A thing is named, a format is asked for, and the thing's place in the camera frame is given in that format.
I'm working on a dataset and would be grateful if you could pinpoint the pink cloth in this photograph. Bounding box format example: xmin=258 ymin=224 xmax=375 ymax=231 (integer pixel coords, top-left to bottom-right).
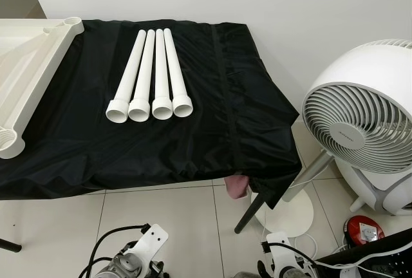
xmin=224 ymin=175 xmax=250 ymax=199

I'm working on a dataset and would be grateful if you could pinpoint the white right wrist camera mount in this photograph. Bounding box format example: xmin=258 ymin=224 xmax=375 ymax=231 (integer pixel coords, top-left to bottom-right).
xmin=265 ymin=232 xmax=303 ymax=272

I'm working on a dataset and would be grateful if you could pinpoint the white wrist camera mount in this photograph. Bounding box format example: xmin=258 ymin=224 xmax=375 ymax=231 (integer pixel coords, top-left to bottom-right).
xmin=265 ymin=232 xmax=303 ymax=272
xmin=126 ymin=224 xmax=169 ymax=266

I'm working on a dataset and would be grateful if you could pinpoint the white standing fan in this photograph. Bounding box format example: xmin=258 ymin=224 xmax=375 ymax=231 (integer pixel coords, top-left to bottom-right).
xmin=254 ymin=39 xmax=412 ymax=238

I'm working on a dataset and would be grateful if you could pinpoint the red round cable reel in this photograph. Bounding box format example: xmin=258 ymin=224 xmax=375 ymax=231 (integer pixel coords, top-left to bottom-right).
xmin=344 ymin=215 xmax=386 ymax=248

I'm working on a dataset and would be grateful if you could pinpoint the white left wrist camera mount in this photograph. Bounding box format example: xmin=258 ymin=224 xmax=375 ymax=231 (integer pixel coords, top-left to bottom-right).
xmin=126 ymin=224 xmax=169 ymax=266

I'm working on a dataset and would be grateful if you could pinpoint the black rod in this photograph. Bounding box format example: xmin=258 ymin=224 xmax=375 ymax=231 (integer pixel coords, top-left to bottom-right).
xmin=0 ymin=238 xmax=22 ymax=253

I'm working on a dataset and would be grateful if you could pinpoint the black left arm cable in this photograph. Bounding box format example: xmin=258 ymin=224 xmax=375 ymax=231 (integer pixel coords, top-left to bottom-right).
xmin=79 ymin=225 xmax=152 ymax=278

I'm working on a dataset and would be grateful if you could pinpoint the black tablecloth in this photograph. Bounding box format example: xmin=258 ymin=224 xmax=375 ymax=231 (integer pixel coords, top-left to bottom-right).
xmin=0 ymin=19 xmax=303 ymax=209

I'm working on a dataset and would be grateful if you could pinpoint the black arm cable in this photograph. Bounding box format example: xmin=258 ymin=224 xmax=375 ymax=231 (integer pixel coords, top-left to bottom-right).
xmin=79 ymin=225 xmax=152 ymax=278
xmin=261 ymin=241 xmax=326 ymax=278

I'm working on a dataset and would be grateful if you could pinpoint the cream plastic children table top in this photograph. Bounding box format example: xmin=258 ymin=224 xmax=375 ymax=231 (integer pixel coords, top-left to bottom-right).
xmin=0 ymin=17 xmax=85 ymax=160

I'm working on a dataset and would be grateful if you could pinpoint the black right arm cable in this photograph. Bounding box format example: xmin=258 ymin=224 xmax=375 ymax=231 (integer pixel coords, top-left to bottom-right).
xmin=261 ymin=241 xmax=326 ymax=278

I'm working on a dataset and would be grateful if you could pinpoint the black box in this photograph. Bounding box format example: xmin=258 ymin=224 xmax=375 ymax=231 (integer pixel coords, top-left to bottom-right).
xmin=315 ymin=243 xmax=412 ymax=278

